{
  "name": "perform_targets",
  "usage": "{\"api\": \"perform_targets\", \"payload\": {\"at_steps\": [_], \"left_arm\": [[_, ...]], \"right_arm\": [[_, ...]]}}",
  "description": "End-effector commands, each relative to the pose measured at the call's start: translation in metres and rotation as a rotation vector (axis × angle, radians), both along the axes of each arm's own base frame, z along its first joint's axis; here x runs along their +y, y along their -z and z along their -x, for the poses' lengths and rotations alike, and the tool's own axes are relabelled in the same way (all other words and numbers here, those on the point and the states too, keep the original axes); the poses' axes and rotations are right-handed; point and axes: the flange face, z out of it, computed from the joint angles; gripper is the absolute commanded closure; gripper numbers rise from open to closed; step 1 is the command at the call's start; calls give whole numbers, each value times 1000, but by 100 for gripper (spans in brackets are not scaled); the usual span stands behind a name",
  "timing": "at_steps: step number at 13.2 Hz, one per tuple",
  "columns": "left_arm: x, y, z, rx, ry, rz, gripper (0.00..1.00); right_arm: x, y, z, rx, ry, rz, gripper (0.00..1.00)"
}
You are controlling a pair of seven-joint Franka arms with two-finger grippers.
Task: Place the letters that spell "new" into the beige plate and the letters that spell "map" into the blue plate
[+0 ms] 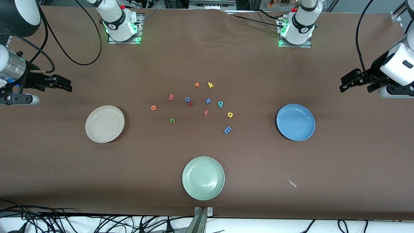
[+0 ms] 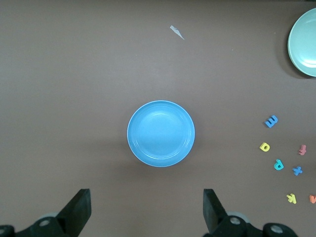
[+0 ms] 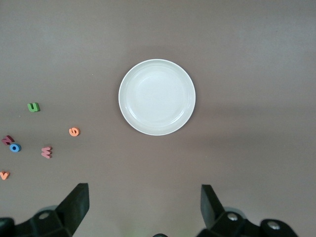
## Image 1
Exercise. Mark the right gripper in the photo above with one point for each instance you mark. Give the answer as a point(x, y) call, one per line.
point(31, 81)

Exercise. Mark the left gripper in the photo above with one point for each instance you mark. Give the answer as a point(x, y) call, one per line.
point(374, 75)

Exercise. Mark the pink foam letter w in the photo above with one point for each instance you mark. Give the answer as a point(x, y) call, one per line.
point(171, 97)

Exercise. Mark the blue foam letter E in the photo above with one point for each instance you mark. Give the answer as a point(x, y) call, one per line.
point(228, 130)

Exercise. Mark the teal foam letter p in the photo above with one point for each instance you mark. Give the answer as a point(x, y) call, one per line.
point(220, 104)

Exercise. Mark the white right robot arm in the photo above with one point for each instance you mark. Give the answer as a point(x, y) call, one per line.
point(116, 19)

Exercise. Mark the beige brown plate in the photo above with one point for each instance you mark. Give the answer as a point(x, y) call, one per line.
point(104, 124)

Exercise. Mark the blue plate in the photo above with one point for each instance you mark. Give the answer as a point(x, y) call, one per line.
point(295, 122)

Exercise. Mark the brown table cover sheet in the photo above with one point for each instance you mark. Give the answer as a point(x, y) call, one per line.
point(64, 168)

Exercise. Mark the orange artificial flowers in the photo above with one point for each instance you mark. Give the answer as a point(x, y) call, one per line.
point(271, 4)

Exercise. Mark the white paper scrap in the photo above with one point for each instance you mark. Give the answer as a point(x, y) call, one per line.
point(292, 183)

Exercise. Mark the grey metal equipment box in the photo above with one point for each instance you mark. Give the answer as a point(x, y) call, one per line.
point(210, 5)

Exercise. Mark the pale green plate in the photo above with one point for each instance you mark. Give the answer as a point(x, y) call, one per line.
point(203, 178)

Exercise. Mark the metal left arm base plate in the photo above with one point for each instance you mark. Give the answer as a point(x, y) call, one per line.
point(307, 45)

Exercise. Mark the aluminium camera post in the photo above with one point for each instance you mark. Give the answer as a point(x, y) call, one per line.
point(200, 223)

